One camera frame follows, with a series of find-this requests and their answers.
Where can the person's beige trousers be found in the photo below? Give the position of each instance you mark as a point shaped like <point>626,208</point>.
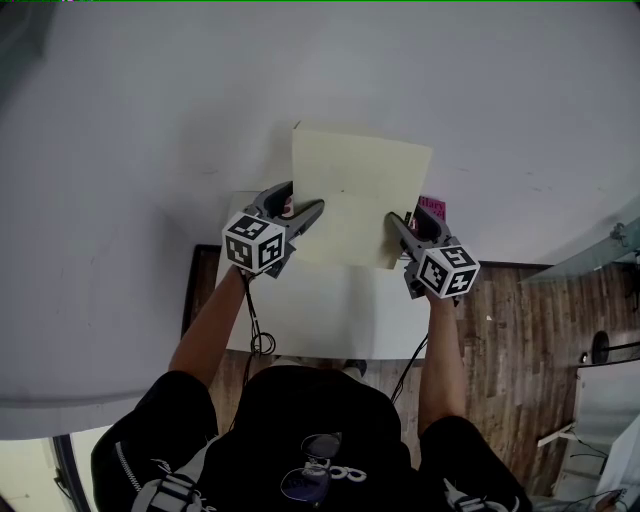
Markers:
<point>300,361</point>

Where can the white side table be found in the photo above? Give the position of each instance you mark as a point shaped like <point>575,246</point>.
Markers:
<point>600,400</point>

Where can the person's left forearm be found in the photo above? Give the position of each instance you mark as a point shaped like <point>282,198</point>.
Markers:
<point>210,330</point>

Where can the frosted glass door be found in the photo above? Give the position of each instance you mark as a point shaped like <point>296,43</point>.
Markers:
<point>590,250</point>

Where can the dark sunglasses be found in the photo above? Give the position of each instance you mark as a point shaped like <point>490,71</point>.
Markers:
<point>305,485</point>

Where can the person's black shirt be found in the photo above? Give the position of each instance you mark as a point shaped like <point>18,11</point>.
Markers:
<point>310,405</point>

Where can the black window frame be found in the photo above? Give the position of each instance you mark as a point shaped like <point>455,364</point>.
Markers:
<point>62,470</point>

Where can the magenta book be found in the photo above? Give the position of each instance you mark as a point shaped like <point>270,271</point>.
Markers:
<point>434,206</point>

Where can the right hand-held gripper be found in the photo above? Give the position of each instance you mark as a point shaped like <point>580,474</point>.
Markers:
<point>445,272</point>

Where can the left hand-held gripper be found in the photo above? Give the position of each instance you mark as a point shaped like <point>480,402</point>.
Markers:
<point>252,242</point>

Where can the person's right forearm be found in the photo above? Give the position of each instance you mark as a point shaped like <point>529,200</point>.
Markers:
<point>442,365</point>

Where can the cream square board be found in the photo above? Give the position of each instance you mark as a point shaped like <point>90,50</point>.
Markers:
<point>355,200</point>

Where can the black round floor stand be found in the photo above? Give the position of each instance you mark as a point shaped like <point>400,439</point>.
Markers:
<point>600,347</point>

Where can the person's brown shoe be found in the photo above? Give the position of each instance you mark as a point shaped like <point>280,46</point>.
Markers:
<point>356,366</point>

